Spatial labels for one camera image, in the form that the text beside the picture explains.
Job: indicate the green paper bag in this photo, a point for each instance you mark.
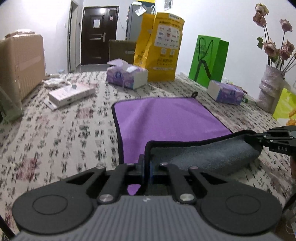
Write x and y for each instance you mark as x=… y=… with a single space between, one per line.
x=209 y=60

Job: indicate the dried pink roses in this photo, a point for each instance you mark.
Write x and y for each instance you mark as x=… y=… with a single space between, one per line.
x=278 y=33

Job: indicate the beige suitcase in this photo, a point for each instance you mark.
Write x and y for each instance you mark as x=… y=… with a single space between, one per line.
x=22 y=64

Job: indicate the closed purple tissue box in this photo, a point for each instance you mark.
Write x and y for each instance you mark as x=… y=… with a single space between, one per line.
x=225 y=93

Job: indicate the yellow paper bag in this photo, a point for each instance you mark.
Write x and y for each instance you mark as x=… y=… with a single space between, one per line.
x=158 y=45

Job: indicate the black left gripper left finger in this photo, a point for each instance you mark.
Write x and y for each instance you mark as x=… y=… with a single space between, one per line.
x=64 y=205

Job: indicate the patterned tablecloth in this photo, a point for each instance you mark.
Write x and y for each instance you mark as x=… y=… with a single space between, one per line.
x=45 y=146

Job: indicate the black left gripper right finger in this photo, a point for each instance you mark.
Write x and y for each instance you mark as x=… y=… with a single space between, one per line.
x=225 y=204

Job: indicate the lime green bag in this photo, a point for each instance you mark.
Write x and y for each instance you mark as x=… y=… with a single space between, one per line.
x=285 y=110

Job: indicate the white flat box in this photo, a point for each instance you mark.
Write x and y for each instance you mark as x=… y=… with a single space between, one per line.
x=66 y=95

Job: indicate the wall picture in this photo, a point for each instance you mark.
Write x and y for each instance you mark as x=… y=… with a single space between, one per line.
x=168 y=4

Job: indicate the brown cardboard box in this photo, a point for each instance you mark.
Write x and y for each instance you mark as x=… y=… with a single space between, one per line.
x=122 y=49

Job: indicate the crumpled plastic wrapper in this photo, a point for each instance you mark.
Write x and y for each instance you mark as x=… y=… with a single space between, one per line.
x=55 y=83

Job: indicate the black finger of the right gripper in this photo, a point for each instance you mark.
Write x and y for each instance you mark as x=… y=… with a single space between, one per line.
x=279 y=140

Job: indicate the dark brown door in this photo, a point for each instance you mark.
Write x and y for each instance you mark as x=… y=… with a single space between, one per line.
x=99 y=25

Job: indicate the white textured vase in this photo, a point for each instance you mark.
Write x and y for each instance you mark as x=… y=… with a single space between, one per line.
x=271 y=86

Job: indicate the purple and grey towel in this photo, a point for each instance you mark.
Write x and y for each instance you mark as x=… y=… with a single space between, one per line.
x=179 y=131

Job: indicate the yellow box on refrigerator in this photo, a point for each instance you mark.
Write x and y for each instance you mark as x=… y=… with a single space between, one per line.
x=146 y=1

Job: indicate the grey refrigerator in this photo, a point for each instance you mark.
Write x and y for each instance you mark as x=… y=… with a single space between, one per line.
x=134 y=18

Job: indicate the open purple tissue box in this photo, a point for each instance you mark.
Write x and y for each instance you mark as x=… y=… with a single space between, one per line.
x=126 y=75

